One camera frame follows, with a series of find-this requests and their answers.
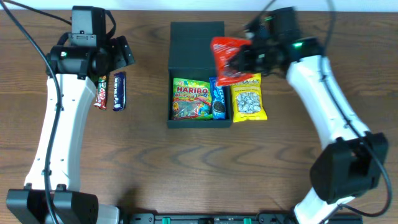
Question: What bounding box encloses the red Hacks candy bag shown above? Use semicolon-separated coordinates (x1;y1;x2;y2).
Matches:
210;37;254;86

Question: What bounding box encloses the Dairy Milk chocolate bar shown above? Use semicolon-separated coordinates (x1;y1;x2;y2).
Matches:
113;72;126;111

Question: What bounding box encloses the blue Oreo cookie pack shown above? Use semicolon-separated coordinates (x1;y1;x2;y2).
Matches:
209;77;226;120

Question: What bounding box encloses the yellow Hacks candy bag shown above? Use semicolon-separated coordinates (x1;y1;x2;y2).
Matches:
230;73;267;123

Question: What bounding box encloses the green Haribo gummy bag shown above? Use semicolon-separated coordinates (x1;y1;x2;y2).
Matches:
171;78;213;120

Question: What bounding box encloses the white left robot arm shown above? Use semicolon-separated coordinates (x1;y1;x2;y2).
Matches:
6;34;134;223

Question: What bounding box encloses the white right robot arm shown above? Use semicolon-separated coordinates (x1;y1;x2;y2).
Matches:
211;29;391;223

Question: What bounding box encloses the KitKat Milo chocolate bar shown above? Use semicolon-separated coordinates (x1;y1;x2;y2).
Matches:
94;75;108;110

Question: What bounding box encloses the dark green gift box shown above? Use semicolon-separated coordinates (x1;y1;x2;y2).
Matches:
167;21;233;129

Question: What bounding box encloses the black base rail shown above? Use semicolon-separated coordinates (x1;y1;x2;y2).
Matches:
119;212;364;224

